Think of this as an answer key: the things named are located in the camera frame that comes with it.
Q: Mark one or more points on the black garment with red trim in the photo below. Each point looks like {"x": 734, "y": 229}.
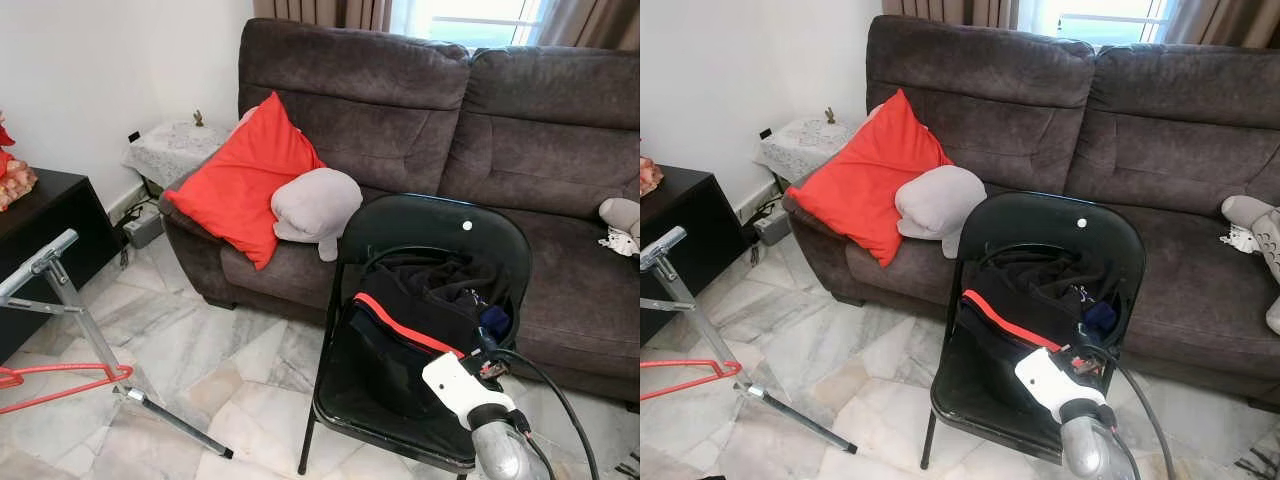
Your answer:
{"x": 1020, "y": 310}
{"x": 420, "y": 310}

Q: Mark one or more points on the red plastic hanger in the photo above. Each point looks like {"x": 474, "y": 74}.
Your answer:
{"x": 735, "y": 368}
{"x": 70, "y": 369}

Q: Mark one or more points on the grey plush toy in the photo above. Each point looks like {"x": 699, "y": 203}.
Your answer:
{"x": 622, "y": 215}
{"x": 1255, "y": 215}

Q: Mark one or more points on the red laughing Buddha statue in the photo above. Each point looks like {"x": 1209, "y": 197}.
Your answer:
{"x": 650, "y": 178}
{"x": 12, "y": 185}

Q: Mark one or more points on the metal clothes rack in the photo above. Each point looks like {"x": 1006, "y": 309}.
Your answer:
{"x": 700, "y": 318}
{"x": 85, "y": 320}

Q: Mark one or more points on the dark brown fabric sofa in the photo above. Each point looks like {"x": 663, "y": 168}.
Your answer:
{"x": 1150, "y": 150}
{"x": 520, "y": 150}

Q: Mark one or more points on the navy blue cloth item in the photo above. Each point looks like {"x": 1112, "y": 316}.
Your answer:
{"x": 1100, "y": 320}
{"x": 494, "y": 320}

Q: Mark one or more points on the side table with lace cloth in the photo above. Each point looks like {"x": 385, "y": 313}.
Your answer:
{"x": 170, "y": 150}
{"x": 800, "y": 145}

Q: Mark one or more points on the brown curtain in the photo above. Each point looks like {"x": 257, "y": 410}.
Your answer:
{"x": 320, "y": 12}
{"x": 595, "y": 20}
{"x": 950, "y": 12}
{"x": 1225, "y": 18}

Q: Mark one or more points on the red square cushion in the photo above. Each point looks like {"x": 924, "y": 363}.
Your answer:
{"x": 240, "y": 180}
{"x": 865, "y": 180}

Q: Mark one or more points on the bright window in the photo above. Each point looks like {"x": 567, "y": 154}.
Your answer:
{"x": 465, "y": 18}
{"x": 1095, "y": 18}

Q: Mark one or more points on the grey plush pillow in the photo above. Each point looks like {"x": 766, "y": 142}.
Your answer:
{"x": 315, "y": 205}
{"x": 940, "y": 200}

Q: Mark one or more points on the long black TV cabinet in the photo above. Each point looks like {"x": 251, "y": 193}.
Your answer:
{"x": 50, "y": 230}

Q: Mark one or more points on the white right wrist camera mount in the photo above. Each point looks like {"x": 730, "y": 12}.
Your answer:
{"x": 1050, "y": 380}
{"x": 460, "y": 385}

